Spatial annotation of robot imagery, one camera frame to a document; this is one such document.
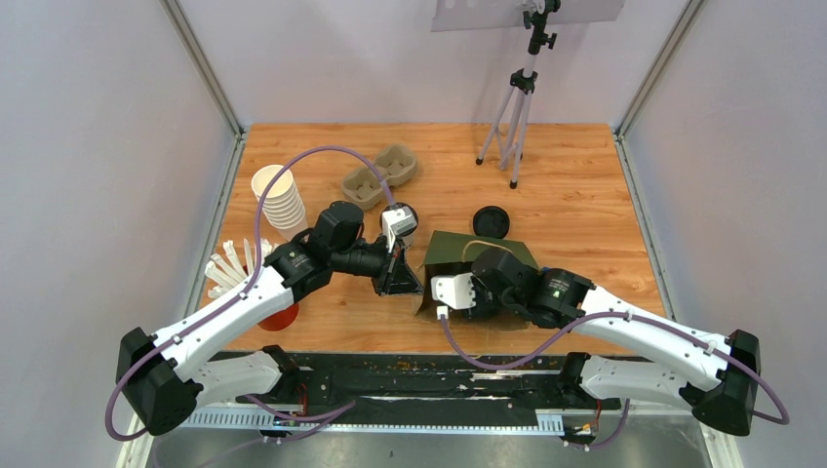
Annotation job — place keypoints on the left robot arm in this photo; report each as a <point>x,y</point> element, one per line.
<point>166,375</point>

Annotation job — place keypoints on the cardboard cup carrier tray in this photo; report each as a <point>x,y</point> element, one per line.
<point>397,164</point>

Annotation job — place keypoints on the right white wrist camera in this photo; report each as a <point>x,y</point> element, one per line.
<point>452,291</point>

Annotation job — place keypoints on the red cup holder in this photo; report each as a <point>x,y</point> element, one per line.
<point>280,320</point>

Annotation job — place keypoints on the stack of white paper cups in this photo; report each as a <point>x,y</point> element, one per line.
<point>282,206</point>

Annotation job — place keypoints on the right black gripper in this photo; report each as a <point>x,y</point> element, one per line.
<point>481,306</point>

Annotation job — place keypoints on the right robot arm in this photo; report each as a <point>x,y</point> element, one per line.
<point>712,375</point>

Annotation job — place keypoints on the green paper bag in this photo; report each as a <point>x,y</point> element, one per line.
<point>452,254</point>

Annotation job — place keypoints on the camera tripod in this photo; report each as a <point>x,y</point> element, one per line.
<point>509,126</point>

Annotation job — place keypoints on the black plastic cup lid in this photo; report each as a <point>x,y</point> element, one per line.
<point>413,213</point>

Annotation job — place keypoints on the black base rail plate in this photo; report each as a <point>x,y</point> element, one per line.
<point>420,391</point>

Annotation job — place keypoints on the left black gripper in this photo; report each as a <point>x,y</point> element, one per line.
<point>392,280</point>

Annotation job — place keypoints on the stack of black lids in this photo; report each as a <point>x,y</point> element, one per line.
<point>491,222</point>

